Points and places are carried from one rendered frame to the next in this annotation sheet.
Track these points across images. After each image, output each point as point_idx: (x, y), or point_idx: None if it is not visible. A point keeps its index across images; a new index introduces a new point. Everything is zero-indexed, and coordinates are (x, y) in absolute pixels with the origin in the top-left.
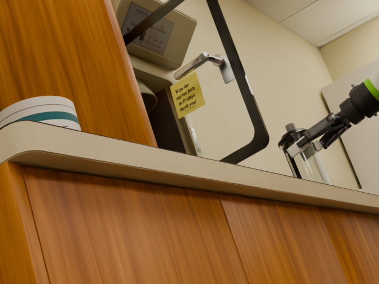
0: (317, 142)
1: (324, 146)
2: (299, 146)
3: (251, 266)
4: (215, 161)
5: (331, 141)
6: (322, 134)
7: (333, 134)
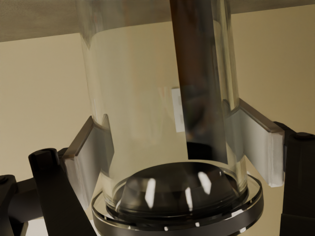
0: (86, 189)
1: (58, 163)
2: (283, 124)
3: None
4: None
5: (6, 201)
6: (292, 182)
7: (93, 230)
